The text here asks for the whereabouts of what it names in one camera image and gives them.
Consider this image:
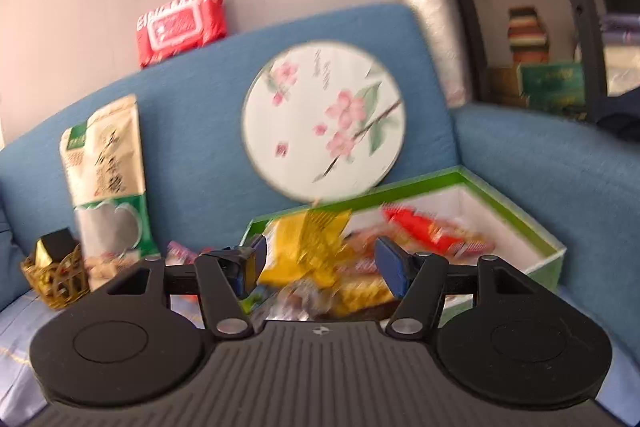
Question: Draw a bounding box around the purple candy packet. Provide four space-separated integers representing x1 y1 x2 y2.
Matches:
167 240 202 266

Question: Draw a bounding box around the heap of mixed snack packets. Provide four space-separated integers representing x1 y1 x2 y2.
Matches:
250 227 497 321

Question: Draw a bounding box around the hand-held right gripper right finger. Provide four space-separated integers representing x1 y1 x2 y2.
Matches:
374 236 539 341

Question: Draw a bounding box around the dark green printed box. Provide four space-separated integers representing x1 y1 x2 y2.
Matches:
517 62 586 114

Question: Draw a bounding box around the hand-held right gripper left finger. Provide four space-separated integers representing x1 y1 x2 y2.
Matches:
107 234 267 341

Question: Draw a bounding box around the beige and green pouch bag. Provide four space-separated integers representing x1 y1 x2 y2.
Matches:
59 94 162 270

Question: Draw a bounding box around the striped folded cloth stack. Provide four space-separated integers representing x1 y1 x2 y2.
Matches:
507 7 549 66

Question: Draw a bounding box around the brown cardboard box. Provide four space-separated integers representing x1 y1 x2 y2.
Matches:
487 67 524 106

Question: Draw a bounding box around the silver foil roll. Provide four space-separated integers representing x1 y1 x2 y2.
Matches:
385 0 474 108

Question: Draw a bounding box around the yellow snack packet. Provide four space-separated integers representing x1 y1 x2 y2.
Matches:
259 209 354 289

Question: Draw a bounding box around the round floral fan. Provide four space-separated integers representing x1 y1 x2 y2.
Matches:
241 40 406 204

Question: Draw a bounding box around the folded pale bedding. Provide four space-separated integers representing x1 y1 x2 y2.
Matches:
600 12 640 96

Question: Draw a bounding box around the blue fabric sofa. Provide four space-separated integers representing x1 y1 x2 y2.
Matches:
0 3 640 427

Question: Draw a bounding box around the red snack packet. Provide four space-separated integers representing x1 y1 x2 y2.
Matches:
381 204 495 259

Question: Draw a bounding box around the red wet wipes pack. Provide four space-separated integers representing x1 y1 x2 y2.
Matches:
136 0 229 69

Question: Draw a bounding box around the dark cloth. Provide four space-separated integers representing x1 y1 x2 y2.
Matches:
596 87 640 144

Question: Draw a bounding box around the green box with white inside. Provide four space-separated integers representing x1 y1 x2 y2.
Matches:
239 165 567 320

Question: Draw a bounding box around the small black box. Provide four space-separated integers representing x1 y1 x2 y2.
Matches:
35 228 82 277

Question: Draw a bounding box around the gold wire basket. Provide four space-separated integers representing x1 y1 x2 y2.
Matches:
20 241 92 311

